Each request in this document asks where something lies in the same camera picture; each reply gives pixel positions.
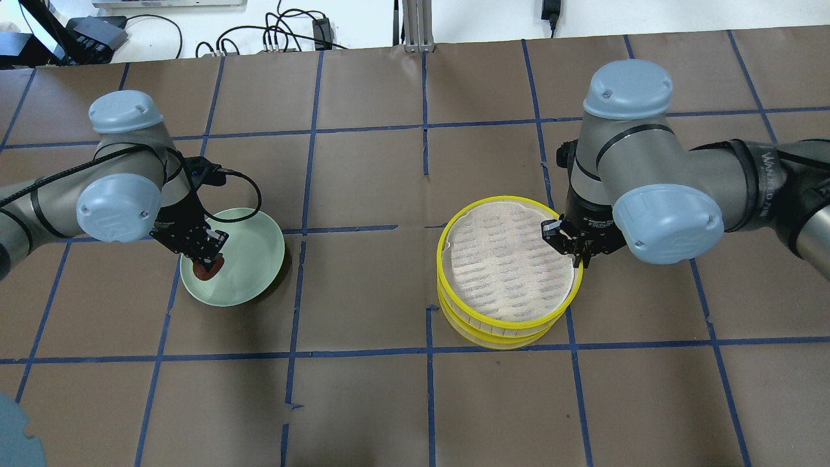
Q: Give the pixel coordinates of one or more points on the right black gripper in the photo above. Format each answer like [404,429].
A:
[589,217]

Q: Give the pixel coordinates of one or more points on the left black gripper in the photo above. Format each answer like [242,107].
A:
[182,219]

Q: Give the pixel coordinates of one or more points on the brown steamed bun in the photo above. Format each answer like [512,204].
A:
[205,273]

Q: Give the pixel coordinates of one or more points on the yellow top steamer layer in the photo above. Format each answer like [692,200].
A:
[493,263]

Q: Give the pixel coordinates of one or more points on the yellow steamer layer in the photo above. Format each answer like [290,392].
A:
[493,263]
[495,337]

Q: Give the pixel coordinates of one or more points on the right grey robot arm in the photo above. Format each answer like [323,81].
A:
[632,185]

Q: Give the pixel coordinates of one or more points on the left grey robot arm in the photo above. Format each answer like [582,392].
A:
[137,185]

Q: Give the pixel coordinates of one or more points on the yellow bottom steamer layer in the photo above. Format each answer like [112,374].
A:
[495,337]

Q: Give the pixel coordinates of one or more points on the mint green plate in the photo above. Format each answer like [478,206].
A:
[253,255]

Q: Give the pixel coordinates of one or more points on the black power adapter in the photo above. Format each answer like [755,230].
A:
[551,12]

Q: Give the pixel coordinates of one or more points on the black box device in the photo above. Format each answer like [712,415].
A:
[97,37]

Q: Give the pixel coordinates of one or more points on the aluminium frame post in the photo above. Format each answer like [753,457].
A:
[417,26]

